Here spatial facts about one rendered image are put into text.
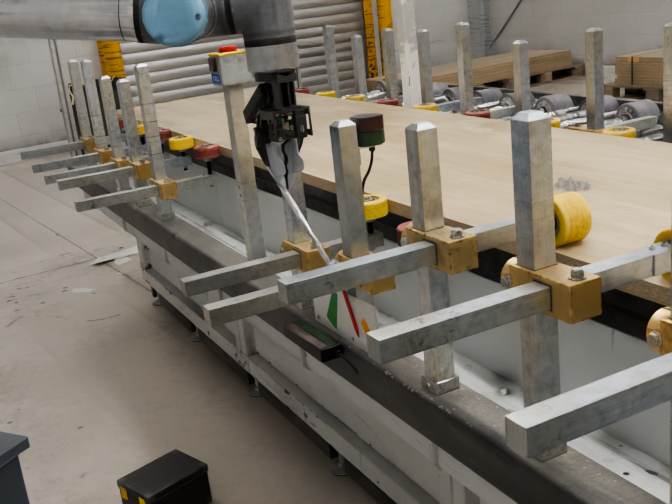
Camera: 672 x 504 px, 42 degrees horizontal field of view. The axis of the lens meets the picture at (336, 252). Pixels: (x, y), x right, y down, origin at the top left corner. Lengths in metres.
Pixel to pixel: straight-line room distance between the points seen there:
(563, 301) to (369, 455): 1.32
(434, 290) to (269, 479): 1.36
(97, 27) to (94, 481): 1.68
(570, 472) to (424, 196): 0.44
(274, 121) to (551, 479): 0.73
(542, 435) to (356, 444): 1.61
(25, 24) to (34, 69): 7.66
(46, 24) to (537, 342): 0.87
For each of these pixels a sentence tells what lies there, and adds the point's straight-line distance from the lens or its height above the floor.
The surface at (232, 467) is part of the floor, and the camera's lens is 2.70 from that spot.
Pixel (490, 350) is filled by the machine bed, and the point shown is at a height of 0.66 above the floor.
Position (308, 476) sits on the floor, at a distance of 2.60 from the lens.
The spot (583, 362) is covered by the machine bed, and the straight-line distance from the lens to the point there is 1.46.
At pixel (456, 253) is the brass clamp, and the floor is 0.95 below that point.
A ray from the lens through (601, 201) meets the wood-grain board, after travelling 1.70.
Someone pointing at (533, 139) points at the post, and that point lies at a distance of 1.09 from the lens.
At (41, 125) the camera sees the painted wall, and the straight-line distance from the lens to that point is 9.16.
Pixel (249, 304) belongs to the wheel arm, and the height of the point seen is 0.85.
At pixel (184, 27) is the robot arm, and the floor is 1.30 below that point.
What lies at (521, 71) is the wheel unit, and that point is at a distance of 2.84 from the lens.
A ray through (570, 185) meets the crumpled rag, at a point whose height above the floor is 0.91.
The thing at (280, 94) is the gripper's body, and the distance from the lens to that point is 1.51.
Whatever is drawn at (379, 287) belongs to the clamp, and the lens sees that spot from 1.51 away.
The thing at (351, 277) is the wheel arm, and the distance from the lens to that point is 1.23.
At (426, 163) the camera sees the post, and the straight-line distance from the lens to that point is 1.30.
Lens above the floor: 1.34
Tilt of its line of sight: 17 degrees down
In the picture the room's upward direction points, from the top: 6 degrees counter-clockwise
